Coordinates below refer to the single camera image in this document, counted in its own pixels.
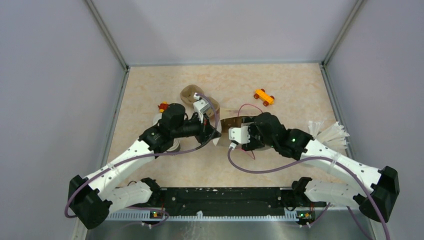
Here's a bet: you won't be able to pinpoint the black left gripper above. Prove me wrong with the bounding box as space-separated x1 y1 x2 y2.
172 111 222 145

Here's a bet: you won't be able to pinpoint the pink paper gift bag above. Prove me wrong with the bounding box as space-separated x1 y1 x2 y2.
212 103 264 147

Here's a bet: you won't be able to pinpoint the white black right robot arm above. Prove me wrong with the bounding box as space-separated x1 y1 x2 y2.
241 112 400 223

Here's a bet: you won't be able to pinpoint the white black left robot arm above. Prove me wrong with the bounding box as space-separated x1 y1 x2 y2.
64 103 221 230

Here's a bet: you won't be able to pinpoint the stack of paper cups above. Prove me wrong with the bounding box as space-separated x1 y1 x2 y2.
166 138 181 155

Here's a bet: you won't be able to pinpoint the brown cardboard cup carrier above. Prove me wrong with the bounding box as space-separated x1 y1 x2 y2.
179 84 220 117

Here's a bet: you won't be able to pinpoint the yellow toy brick car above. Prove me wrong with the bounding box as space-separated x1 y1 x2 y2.
253 88 275 107

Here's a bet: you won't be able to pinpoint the red toy brick car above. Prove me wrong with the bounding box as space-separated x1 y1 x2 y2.
157 101 169 113

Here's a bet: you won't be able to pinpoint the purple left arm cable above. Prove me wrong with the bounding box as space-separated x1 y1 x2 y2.
64 93 221 229

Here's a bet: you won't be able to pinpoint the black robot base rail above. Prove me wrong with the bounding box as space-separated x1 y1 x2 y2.
135 187 327 217

